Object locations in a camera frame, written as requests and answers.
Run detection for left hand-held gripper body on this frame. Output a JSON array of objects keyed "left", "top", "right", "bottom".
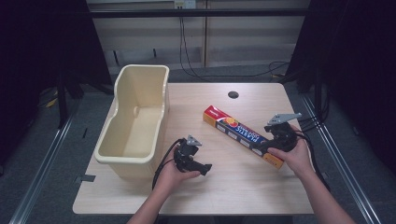
[{"left": 173, "top": 134, "right": 204, "bottom": 174}]

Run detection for person's left hand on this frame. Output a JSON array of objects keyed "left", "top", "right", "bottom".
[{"left": 154, "top": 155, "right": 202, "bottom": 196}]

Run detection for black tape strip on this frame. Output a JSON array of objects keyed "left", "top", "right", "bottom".
[{"left": 74, "top": 174, "right": 97, "bottom": 184}]

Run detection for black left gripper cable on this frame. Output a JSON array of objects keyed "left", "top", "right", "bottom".
[{"left": 151, "top": 137, "right": 185, "bottom": 191}]

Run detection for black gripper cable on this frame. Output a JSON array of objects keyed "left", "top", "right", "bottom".
[
  {"left": 151, "top": 137, "right": 185, "bottom": 191},
  {"left": 293, "top": 130, "right": 332, "bottom": 191}
]

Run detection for cream plastic bin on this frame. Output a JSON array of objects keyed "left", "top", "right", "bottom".
[{"left": 93, "top": 63, "right": 171, "bottom": 180}]

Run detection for person's right hand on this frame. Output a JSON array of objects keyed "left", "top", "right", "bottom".
[{"left": 267, "top": 124, "right": 314, "bottom": 179}]

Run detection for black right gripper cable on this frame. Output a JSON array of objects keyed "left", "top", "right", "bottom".
[{"left": 293, "top": 130, "right": 332, "bottom": 191}]

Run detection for black curtain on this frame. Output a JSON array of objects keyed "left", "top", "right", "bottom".
[
  {"left": 284, "top": 0, "right": 396, "bottom": 175},
  {"left": 0, "top": 0, "right": 114, "bottom": 169}
]

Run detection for metal floor rail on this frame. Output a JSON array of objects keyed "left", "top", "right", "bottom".
[
  {"left": 300, "top": 92, "right": 382, "bottom": 224},
  {"left": 8, "top": 104, "right": 82, "bottom": 224}
]

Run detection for black horizontal bar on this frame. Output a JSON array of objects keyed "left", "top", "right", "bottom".
[{"left": 89, "top": 8, "right": 310, "bottom": 19}]

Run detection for plastic wrap box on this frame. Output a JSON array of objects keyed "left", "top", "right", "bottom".
[{"left": 202, "top": 105, "right": 285, "bottom": 170}]

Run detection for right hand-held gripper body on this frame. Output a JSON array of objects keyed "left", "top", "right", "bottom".
[{"left": 263, "top": 112, "right": 304, "bottom": 153}]

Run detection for black metal stand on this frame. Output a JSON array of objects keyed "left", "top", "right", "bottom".
[
  {"left": 56, "top": 73, "right": 71, "bottom": 130},
  {"left": 313, "top": 69, "right": 328, "bottom": 124}
]

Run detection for white wall socket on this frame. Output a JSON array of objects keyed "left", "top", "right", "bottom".
[{"left": 174, "top": 0, "right": 197, "bottom": 9}]

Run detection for black hanging wall cable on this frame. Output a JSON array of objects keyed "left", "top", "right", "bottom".
[{"left": 178, "top": 16, "right": 291, "bottom": 79}]

